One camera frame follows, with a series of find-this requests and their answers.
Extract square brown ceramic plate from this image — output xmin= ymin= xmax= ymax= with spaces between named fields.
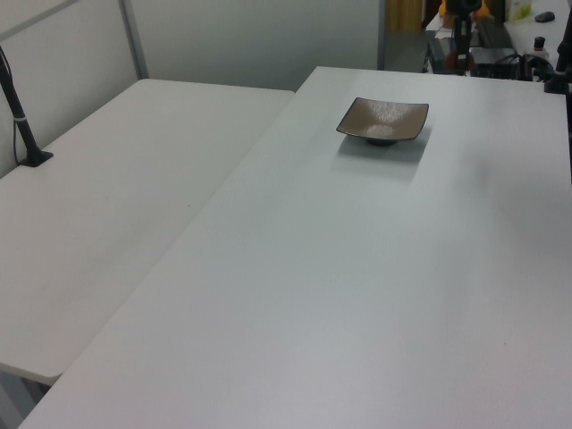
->
xmin=335 ymin=97 xmax=430 ymax=148

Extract black clamped camera stand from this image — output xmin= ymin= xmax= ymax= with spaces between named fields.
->
xmin=542 ymin=7 xmax=572 ymax=96

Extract grey metal partition post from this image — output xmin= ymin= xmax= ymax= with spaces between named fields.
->
xmin=118 ymin=0 xmax=150 ymax=82
xmin=376 ymin=0 xmax=388 ymax=72

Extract orange yellow object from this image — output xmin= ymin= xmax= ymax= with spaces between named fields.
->
xmin=439 ymin=0 xmax=492 ymax=20

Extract small round dark red food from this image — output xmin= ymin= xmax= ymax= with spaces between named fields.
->
xmin=446 ymin=50 xmax=475 ymax=72

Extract black power supply box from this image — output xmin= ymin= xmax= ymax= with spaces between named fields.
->
xmin=427 ymin=37 xmax=457 ymax=74

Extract black electronics box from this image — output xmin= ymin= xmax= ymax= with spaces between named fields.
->
xmin=469 ymin=46 xmax=520 ymax=80

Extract yellow wooden panel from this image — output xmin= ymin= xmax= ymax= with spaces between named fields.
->
xmin=385 ymin=0 xmax=424 ymax=33

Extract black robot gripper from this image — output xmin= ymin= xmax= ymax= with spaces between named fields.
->
xmin=446 ymin=0 xmax=480 ymax=59

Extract white side table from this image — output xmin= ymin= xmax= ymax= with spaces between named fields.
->
xmin=0 ymin=78 xmax=297 ymax=387

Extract green and white carton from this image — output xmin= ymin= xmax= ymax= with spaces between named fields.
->
xmin=506 ymin=0 xmax=534 ymax=23

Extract black camera stand with foot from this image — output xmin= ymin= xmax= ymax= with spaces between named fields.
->
xmin=0 ymin=44 xmax=55 ymax=169

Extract black cable bundle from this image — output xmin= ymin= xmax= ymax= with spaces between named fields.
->
xmin=517 ymin=52 xmax=551 ymax=84

